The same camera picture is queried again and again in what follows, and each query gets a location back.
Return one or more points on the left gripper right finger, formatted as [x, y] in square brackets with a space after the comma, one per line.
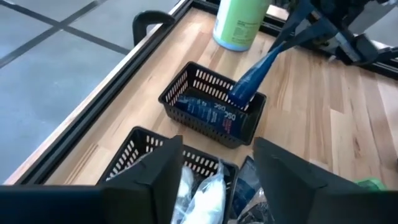
[304, 196]

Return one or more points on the black round sponge in bag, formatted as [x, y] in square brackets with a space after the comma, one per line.
[258, 214]

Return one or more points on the small green bottle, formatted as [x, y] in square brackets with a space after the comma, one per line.
[370, 184]

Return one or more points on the dark blue travel tube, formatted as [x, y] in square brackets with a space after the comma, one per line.
[214, 102]
[202, 116]
[245, 183]
[252, 81]

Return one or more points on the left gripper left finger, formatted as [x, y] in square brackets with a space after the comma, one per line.
[152, 189]

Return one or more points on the black slotted plastic basket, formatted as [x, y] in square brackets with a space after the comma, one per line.
[217, 137]
[124, 155]

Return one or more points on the green wipes canister white lid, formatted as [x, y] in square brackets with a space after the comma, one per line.
[239, 25]

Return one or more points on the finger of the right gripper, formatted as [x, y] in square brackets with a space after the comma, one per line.
[311, 35]
[295, 18]

